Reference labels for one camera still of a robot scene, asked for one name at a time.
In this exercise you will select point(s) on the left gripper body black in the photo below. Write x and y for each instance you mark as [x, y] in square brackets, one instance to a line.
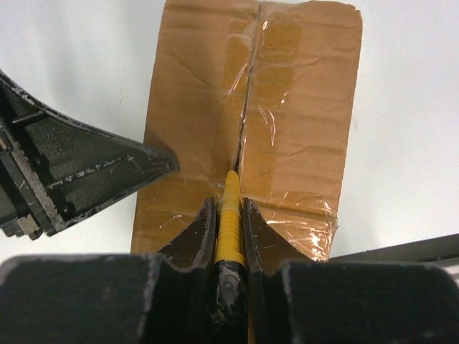
[18, 202]

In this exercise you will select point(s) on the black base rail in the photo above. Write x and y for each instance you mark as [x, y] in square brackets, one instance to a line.
[437, 249]

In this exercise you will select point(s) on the yellow utility knife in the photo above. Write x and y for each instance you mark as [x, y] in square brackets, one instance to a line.
[229, 306]

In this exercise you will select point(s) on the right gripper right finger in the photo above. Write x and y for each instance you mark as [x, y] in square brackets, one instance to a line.
[294, 299]

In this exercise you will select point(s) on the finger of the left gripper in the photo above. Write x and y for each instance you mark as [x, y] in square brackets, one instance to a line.
[75, 170]

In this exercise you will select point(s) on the brown cardboard express box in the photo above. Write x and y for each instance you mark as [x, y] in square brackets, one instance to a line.
[264, 88]

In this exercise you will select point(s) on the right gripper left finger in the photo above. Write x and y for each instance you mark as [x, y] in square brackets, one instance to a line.
[160, 297]

